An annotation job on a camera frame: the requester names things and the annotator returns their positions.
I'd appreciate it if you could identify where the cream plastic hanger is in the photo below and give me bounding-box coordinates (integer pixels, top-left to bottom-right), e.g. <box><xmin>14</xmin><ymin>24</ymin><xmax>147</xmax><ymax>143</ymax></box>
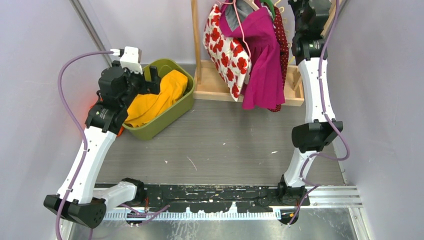
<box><xmin>273</xmin><ymin>0</ymin><xmax>295</xmax><ymax>65</ymax></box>

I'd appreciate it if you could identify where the green plastic bin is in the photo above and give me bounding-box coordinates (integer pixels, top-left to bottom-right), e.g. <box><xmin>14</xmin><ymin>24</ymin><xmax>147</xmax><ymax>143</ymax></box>
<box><xmin>122</xmin><ymin>58</ymin><xmax>195</xmax><ymax>141</ymax></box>

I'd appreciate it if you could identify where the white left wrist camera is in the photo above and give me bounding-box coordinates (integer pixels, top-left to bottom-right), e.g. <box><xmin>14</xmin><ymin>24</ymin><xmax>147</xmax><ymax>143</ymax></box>
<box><xmin>119</xmin><ymin>46</ymin><xmax>143</xmax><ymax>74</ymax></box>

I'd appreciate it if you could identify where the yellow pleated skirt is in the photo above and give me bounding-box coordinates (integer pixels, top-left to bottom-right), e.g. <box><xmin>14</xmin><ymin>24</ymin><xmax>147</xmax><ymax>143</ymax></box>
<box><xmin>124</xmin><ymin>70</ymin><xmax>188</xmax><ymax>128</ymax></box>

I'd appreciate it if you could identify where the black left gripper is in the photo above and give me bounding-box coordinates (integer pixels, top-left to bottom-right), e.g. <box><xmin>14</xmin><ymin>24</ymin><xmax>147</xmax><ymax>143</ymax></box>
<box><xmin>113</xmin><ymin>60</ymin><xmax>160</xmax><ymax>109</ymax></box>

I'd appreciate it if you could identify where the aluminium rail frame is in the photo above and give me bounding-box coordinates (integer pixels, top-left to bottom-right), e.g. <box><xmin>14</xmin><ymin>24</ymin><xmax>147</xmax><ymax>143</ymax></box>
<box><xmin>61</xmin><ymin>186</ymin><xmax>372</xmax><ymax>240</ymax></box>

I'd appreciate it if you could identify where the dark red polka-dot skirt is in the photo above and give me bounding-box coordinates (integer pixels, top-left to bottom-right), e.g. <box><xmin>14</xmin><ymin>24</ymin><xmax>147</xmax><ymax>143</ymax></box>
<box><xmin>267</xmin><ymin>3</ymin><xmax>291</xmax><ymax>113</ymax></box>

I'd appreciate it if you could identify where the pink wire hanger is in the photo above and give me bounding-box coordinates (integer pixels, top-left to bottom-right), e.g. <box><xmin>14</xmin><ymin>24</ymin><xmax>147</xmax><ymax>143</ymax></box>
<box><xmin>215</xmin><ymin>0</ymin><xmax>251</xmax><ymax>57</ymax></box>

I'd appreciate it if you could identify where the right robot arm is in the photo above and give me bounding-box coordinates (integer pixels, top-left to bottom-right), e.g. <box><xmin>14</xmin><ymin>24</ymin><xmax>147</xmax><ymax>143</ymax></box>
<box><xmin>277</xmin><ymin>0</ymin><xmax>344</xmax><ymax>207</ymax></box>

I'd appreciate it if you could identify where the wooden hanger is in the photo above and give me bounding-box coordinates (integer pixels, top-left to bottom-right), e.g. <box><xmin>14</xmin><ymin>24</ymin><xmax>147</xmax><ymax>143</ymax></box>
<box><xmin>244</xmin><ymin>0</ymin><xmax>263</xmax><ymax>11</ymax></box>

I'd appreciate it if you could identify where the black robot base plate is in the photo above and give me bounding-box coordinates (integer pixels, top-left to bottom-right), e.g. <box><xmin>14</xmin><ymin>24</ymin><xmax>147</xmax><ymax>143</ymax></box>
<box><xmin>128</xmin><ymin>182</ymin><xmax>310</xmax><ymax>214</ymax></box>

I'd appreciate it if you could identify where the magenta dress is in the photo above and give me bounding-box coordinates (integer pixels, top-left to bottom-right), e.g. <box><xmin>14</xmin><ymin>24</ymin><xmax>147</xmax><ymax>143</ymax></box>
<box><xmin>220</xmin><ymin>0</ymin><xmax>285</xmax><ymax>110</ymax></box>

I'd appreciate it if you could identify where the white red poppy garment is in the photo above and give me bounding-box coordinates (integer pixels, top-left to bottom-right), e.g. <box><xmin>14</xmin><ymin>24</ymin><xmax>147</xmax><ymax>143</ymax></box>
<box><xmin>202</xmin><ymin>3</ymin><xmax>251</xmax><ymax>102</ymax></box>

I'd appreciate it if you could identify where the green plastic hanger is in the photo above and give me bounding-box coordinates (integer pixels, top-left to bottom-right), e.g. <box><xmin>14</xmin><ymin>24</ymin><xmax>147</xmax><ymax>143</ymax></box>
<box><xmin>260</xmin><ymin>0</ymin><xmax>276</xmax><ymax>20</ymax></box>

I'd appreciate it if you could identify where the orange object behind bin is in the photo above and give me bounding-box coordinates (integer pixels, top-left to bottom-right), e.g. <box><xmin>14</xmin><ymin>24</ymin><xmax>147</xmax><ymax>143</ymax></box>
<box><xmin>85</xmin><ymin>95</ymin><xmax>124</xmax><ymax>137</ymax></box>

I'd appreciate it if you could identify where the wooden clothes rack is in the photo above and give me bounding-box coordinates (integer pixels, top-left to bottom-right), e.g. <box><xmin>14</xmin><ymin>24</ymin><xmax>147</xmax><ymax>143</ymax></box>
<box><xmin>190</xmin><ymin>0</ymin><xmax>342</xmax><ymax>108</ymax></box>

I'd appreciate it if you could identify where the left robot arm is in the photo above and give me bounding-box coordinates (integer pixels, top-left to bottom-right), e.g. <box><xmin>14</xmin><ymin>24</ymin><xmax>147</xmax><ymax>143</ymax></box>
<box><xmin>43</xmin><ymin>61</ymin><xmax>161</xmax><ymax>229</ymax></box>

